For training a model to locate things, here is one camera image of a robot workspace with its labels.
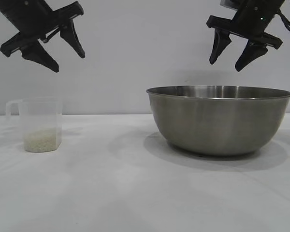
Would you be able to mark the clear plastic measuring cup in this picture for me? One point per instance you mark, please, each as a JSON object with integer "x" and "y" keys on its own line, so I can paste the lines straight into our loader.
{"x": 42, "y": 113}

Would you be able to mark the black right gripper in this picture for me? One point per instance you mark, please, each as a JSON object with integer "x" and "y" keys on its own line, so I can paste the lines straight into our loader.
{"x": 252, "y": 19}

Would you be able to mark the white rice grains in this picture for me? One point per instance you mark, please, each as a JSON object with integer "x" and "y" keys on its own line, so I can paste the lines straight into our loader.
{"x": 39, "y": 141}

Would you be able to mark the stainless steel mixing bowl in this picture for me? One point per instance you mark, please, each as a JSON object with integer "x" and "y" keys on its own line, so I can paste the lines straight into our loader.
{"x": 220, "y": 120}

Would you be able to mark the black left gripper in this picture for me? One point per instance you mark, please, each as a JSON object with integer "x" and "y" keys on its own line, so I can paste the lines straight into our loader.
{"x": 31, "y": 17}

